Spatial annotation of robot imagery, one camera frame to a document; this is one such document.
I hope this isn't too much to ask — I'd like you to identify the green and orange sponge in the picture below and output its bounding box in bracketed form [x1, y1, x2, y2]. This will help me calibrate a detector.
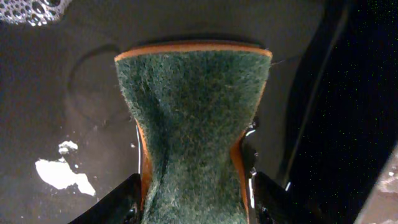
[115, 43, 272, 223]

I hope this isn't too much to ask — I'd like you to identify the black plastic tray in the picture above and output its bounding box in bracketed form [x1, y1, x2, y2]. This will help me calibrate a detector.
[0, 0, 398, 224]

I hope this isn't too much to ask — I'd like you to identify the brown serving tray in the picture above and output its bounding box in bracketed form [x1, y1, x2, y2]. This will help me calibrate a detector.
[354, 144, 398, 224]

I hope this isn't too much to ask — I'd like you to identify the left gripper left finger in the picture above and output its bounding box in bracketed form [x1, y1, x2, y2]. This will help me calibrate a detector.
[69, 174, 142, 224]

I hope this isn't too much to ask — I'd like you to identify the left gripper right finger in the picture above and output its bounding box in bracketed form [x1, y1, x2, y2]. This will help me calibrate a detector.
[254, 172, 311, 224]

